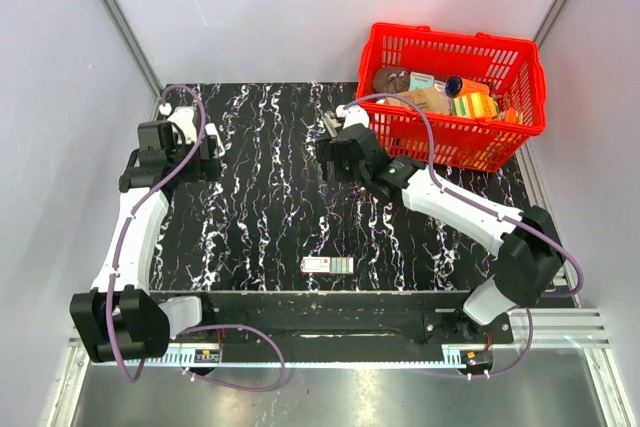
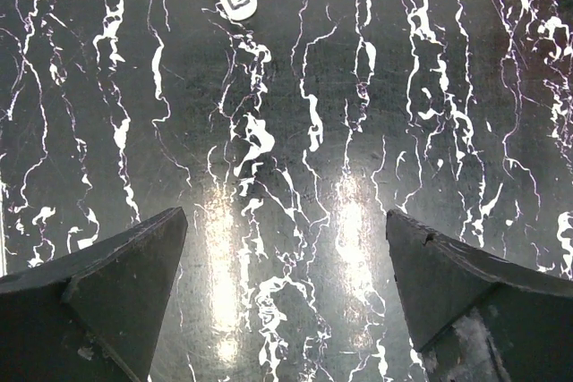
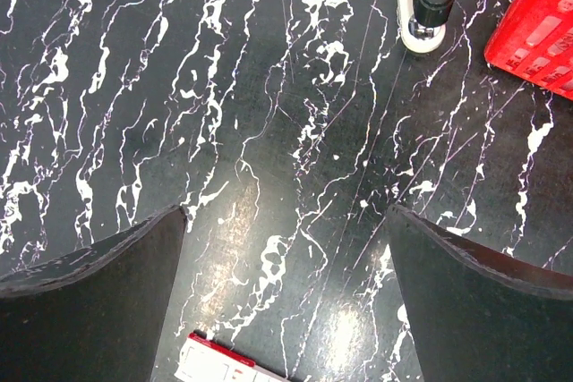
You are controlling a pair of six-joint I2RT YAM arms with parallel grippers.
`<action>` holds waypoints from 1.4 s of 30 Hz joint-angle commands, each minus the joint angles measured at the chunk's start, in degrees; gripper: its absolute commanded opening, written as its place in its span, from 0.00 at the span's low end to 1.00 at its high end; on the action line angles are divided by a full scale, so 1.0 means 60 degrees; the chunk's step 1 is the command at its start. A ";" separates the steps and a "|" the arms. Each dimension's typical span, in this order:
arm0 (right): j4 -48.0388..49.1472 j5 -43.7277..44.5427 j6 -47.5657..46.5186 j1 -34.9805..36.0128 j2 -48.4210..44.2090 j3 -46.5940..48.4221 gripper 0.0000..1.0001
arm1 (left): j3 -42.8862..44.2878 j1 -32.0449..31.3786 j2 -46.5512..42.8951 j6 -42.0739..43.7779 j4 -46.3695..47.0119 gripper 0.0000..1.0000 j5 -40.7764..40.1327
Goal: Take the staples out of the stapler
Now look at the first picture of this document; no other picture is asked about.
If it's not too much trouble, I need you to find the white black stapler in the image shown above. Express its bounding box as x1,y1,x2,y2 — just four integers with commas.
322,111,344,138

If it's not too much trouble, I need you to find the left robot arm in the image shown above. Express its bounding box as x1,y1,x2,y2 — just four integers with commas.
69,111,225,363

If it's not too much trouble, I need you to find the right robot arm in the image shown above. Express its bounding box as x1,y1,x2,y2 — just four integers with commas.
315,124,566,343

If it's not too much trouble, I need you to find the brown round package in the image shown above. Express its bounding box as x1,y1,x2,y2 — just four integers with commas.
372,66,410,94

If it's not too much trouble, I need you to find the staple box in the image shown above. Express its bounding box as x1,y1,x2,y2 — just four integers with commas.
301,257,355,275

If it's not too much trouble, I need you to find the brown cardboard box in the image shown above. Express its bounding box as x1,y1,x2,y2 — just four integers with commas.
398,87,451,115

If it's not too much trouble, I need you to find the teal white card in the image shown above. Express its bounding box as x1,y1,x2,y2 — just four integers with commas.
409,71,435,91

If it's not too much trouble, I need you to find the orange bottle blue cap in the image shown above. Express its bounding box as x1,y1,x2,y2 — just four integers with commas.
445,76,490,98

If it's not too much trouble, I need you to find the green yellow box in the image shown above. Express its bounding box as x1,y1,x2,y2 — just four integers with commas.
452,92,499,119

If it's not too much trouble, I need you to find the red plastic basket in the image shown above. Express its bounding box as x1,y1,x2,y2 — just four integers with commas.
356,22,546,172

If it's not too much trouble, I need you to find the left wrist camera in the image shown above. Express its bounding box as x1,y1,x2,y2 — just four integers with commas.
159,103,199,145

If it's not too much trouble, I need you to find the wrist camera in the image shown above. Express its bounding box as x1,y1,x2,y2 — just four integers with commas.
159,103,199,145
335,104,370,129

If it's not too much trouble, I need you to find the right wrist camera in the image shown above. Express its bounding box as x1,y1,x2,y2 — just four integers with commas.
335,104,370,129

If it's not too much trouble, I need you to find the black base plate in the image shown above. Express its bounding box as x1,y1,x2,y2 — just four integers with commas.
149,289,516,348

